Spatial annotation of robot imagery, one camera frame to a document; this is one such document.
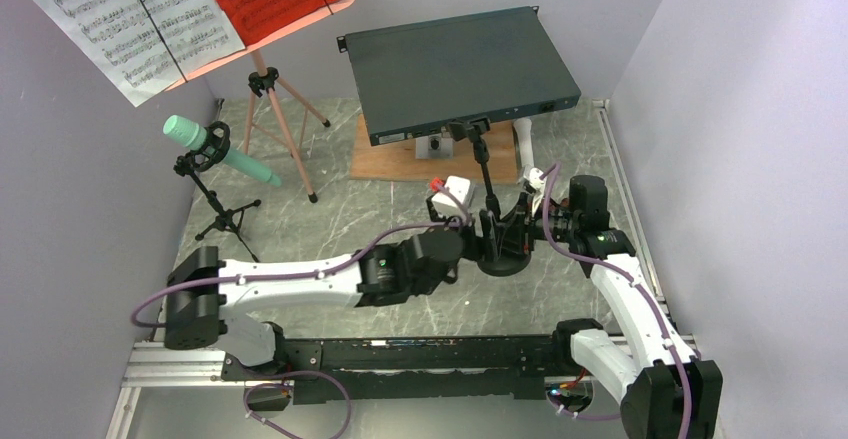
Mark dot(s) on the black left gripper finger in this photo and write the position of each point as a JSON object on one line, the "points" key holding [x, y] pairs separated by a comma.
{"points": [[479, 238], [439, 217]]}

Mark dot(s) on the pink music stand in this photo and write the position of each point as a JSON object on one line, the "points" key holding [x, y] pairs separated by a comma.
{"points": [[275, 107]]}

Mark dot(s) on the dark rack-mount audio unit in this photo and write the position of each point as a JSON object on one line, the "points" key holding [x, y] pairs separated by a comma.
{"points": [[414, 79]]}

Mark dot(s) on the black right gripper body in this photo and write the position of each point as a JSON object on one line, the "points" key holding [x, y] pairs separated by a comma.
{"points": [[562, 223]]}

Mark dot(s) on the black round-base mic stand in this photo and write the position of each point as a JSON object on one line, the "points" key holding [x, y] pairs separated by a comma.
{"points": [[473, 131]]}

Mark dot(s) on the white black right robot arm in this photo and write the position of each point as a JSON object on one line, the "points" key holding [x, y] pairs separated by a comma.
{"points": [[662, 388]]}

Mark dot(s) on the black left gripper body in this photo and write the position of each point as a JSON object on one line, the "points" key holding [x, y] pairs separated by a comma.
{"points": [[425, 288]]}

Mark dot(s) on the mint green microphone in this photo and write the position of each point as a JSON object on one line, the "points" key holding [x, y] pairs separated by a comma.
{"points": [[213, 143]]}

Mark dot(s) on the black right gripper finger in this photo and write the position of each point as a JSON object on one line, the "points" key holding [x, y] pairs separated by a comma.
{"points": [[518, 213], [512, 238]]}

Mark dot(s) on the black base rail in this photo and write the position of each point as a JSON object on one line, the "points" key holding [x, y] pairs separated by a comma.
{"points": [[519, 366]]}

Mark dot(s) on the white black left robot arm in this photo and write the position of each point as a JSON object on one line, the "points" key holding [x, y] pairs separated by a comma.
{"points": [[209, 300]]}

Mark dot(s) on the white microphone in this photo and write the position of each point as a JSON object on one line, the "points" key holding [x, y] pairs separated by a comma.
{"points": [[522, 129]]}

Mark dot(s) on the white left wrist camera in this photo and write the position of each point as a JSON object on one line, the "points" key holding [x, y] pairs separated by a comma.
{"points": [[454, 193]]}

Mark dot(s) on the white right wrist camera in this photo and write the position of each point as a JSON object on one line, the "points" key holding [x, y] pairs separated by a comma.
{"points": [[533, 181]]}

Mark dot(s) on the grey unit support bracket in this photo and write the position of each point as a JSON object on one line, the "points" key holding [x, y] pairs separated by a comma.
{"points": [[436, 147]]}

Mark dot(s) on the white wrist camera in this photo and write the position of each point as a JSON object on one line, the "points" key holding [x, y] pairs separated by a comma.
{"points": [[454, 193], [533, 181]]}

